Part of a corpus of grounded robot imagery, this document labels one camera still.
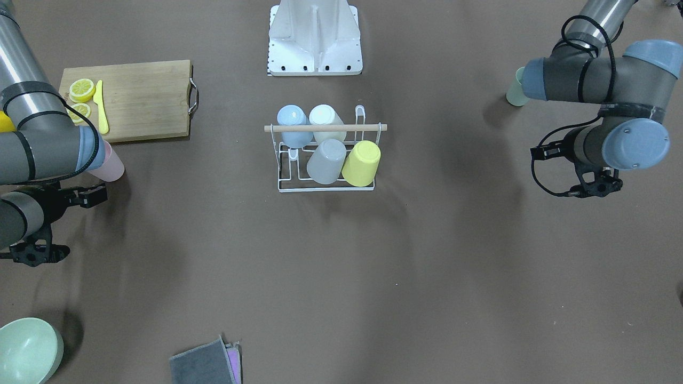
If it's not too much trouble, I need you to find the lemon half slice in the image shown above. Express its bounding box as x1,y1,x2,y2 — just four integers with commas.
68,78,96,103
66,103,92,125

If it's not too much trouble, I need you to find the pink plastic cup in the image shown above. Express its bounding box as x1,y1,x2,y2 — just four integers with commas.
86,141,126,182

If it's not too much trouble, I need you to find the yellow plastic knife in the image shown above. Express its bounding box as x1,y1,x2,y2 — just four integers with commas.
93,80,109,134

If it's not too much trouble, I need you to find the blue plastic cup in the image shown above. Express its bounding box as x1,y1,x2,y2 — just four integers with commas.
276,105,314,150

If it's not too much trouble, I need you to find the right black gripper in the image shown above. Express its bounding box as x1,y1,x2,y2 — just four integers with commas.
10,184,108,267

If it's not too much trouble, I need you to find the green ceramic bowl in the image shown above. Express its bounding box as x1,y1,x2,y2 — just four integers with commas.
1,317,64,383

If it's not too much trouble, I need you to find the white plastic cup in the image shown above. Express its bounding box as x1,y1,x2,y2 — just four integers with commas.
309,104,347,143

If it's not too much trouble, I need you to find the bamboo cutting board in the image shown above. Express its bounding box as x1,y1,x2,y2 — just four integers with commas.
59,59,198,143

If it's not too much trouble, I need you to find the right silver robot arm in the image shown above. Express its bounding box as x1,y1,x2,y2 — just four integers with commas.
1,1,108,267

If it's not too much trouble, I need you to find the grey folded cloth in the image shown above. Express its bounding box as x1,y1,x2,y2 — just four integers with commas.
169,337,243,383

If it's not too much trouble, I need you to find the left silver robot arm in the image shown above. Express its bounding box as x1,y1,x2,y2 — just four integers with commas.
520,1,681,198

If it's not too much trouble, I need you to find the yellow plastic cup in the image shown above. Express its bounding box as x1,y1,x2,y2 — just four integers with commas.
341,140,382,187

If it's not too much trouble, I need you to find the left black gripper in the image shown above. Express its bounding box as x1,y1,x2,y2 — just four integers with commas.
530,141,624,198

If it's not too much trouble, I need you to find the white wire cup holder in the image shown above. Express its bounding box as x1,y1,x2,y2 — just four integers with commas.
264,105,388,194

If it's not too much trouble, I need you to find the green plastic cup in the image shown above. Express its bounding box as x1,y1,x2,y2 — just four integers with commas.
505,67,530,107

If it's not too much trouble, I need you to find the grey plastic cup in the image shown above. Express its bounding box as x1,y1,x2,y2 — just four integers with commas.
307,139,347,185

